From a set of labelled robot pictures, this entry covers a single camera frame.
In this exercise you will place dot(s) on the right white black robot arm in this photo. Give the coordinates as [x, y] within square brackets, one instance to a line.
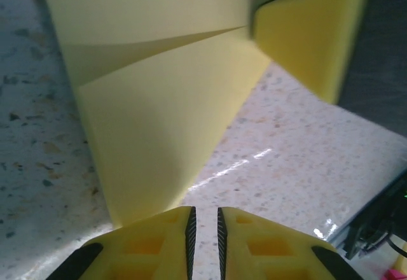
[378, 216]

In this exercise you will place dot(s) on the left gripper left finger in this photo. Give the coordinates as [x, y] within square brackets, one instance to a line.
[143, 254]

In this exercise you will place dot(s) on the yellow power connector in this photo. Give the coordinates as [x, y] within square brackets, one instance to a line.
[401, 267]

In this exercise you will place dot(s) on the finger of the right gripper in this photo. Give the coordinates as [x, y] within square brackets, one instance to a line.
[302, 38]

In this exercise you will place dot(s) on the yellow paper sheet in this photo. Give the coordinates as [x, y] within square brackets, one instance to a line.
[143, 117]

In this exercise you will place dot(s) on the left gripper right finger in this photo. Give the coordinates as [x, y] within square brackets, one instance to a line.
[270, 254]

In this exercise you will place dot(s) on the long aluminium base rail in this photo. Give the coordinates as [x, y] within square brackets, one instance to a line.
[340, 245]

